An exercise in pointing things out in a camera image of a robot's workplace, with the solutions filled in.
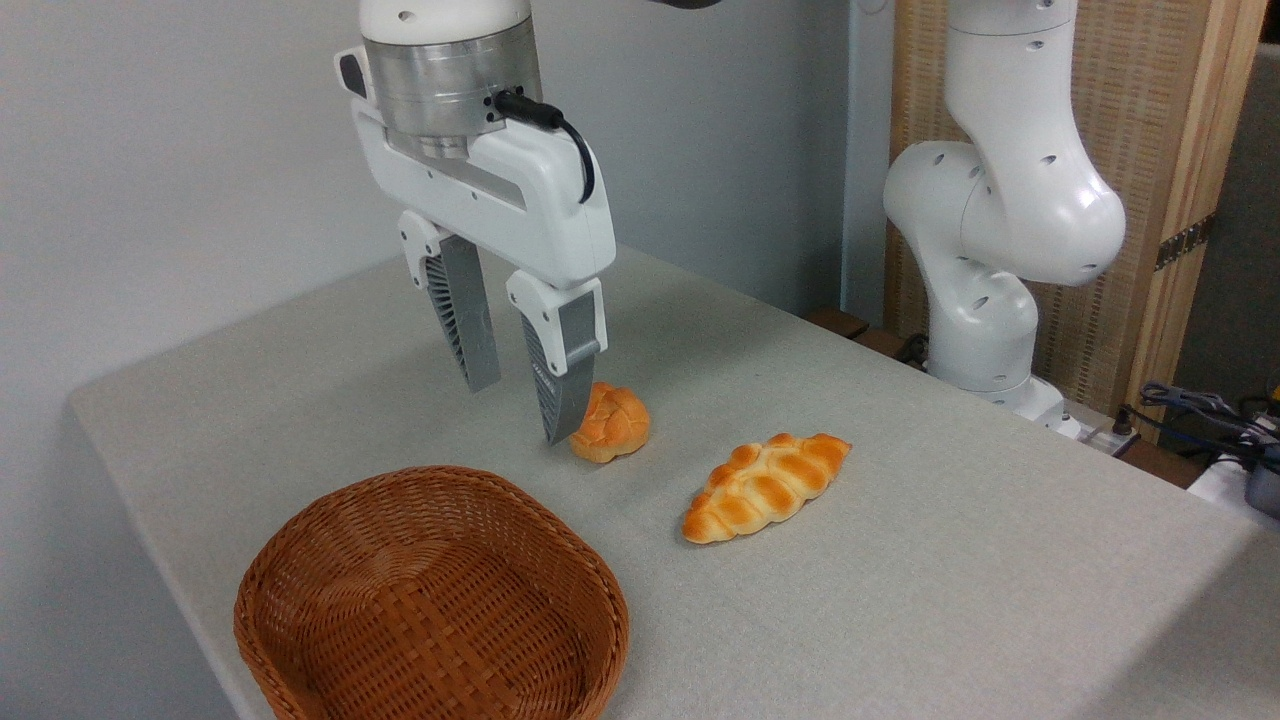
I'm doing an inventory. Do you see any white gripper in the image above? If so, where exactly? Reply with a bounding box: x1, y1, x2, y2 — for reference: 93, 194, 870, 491
349, 98, 617, 448

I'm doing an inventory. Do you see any round knotted bread roll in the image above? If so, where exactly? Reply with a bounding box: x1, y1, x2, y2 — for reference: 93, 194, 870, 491
569, 381, 652, 465

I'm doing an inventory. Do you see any brown woven wicker basket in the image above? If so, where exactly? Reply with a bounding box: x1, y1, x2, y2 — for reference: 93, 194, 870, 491
233, 465, 631, 720

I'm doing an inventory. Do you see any long braided bread loaf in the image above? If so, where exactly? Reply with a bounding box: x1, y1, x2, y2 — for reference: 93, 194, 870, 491
681, 432, 854, 546

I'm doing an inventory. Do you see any white power strip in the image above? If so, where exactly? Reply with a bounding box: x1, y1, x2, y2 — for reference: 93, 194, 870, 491
1040, 398, 1141, 457

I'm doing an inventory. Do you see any metal screen hinge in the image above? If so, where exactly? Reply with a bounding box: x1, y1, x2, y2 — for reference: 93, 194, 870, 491
1154, 212, 1218, 272

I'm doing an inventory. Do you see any white device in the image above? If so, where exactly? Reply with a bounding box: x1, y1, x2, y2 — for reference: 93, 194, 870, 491
1187, 452, 1280, 533

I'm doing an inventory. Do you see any blue-grey box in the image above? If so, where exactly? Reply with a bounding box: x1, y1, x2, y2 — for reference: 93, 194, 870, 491
1244, 447, 1280, 521

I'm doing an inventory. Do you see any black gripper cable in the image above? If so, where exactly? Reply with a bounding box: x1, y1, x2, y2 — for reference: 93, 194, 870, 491
493, 90, 597, 206

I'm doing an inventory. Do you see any woven bamboo screen wooden frame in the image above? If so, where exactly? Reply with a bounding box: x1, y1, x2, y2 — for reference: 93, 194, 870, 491
885, 0, 1271, 443

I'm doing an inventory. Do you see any grey bundled cable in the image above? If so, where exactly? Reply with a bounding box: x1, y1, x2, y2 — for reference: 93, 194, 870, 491
1138, 380, 1280, 451

